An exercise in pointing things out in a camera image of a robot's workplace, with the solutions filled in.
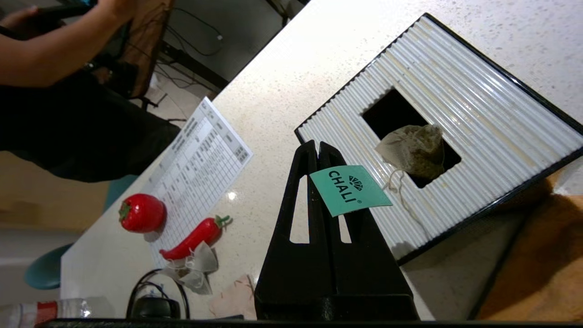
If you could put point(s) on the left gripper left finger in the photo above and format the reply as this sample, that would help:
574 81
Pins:
291 273

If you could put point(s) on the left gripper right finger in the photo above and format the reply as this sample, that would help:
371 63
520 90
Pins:
364 273

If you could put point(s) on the pyramid tea bag teal tag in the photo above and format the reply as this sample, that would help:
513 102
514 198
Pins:
350 191

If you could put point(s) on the crumpled white wrapper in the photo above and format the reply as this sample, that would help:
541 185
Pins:
196 269

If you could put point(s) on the red chili pepper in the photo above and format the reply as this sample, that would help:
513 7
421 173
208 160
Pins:
196 237

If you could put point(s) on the printed paper sheet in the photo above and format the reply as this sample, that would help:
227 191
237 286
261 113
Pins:
205 155

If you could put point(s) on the red tomato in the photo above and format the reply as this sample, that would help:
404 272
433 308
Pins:
143 213

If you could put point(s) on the orange cloth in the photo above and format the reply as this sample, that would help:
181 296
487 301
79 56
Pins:
546 264

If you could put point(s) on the black tissue box white lid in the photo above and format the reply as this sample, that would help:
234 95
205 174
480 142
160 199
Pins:
478 91

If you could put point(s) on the clear bottle red label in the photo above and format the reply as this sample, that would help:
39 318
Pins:
68 307

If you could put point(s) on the teal round object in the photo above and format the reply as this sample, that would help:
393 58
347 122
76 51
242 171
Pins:
45 273

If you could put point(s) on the man in black shirt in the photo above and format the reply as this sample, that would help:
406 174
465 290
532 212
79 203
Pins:
68 127

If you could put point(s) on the small wooden table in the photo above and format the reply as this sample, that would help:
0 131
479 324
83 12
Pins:
150 36

